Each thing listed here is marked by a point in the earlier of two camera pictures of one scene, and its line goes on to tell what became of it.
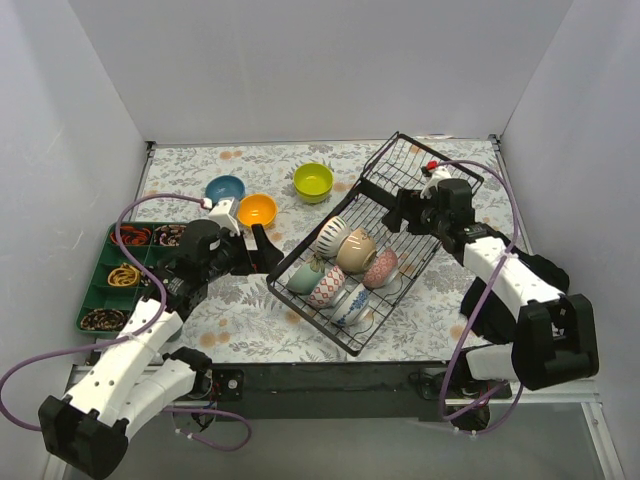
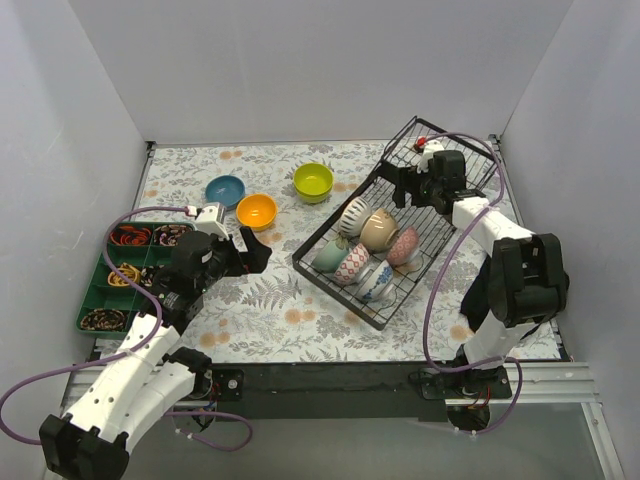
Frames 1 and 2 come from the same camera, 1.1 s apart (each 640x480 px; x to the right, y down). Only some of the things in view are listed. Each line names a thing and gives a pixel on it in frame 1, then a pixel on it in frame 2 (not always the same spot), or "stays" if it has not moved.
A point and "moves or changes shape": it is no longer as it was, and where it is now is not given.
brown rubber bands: x=104 y=320 stays
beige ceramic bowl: x=356 y=251 → x=379 y=230
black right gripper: x=403 y=210 → x=411 y=181
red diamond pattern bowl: x=328 y=289 → x=350 y=267
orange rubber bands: x=131 y=236 stays
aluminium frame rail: x=584 y=392 stays
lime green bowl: x=313 y=179 stays
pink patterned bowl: x=383 y=270 → x=402 y=247
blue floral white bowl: x=354 y=312 → x=378 y=288
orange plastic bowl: x=257 y=209 stays
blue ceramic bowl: x=224 y=186 stays
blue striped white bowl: x=331 y=235 → x=353 y=214
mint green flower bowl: x=304 y=280 → x=331 y=256
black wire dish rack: x=353 y=272 moves or changes shape
